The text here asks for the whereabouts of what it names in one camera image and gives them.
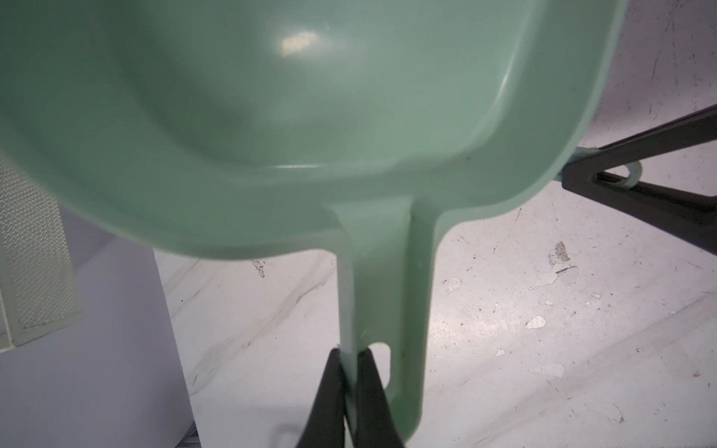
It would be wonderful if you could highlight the green plastic dustpan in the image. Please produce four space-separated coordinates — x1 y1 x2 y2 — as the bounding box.
1 1 627 444

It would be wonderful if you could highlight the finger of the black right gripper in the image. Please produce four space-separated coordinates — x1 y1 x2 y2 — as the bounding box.
562 170 716 255
562 105 716 179

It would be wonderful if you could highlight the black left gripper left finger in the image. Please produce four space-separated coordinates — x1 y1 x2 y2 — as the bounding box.
296 348 345 448

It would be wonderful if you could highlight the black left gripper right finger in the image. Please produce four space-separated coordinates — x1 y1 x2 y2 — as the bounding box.
354 348 404 448

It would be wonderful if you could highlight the white mesh two-tier shelf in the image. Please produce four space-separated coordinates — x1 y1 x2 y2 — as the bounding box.
1 162 82 352

